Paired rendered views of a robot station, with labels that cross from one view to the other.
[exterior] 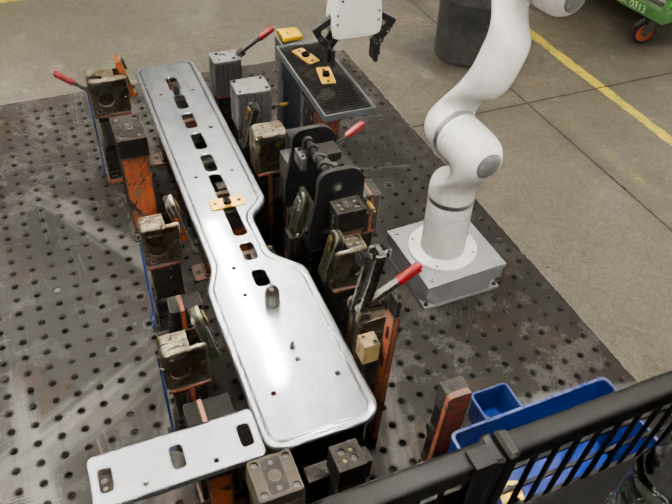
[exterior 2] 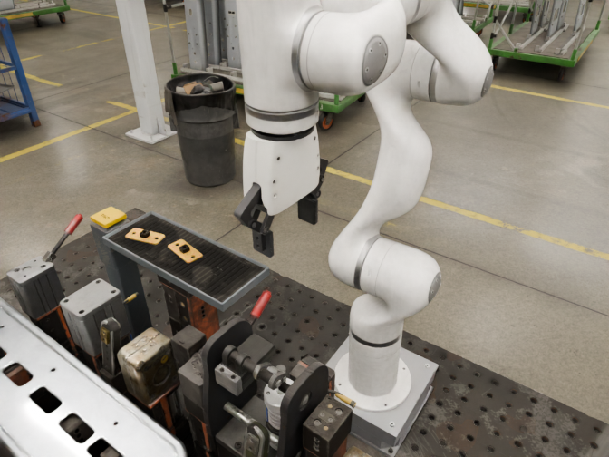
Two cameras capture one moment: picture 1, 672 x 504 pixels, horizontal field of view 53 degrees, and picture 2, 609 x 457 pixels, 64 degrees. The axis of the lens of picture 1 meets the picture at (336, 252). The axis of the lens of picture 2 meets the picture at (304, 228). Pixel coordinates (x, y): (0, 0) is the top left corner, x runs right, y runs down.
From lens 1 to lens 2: 0.83 m
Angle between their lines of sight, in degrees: 24
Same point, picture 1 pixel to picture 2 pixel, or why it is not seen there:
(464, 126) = (390, 254)
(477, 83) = (392, 203)
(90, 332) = not seen: outside the picture
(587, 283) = (413, 322)
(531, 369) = not seen: outside the picture
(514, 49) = (425, 154)
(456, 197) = (394, 329)
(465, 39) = (212, 164)
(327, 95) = (204, 275)
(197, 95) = (12, 332)
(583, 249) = not seen: hidden behind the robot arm
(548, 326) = (502, 407)
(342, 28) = (281, 197)
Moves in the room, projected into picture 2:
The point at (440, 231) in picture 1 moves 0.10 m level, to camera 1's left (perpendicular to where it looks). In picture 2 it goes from (381, 368) to (343, 385)
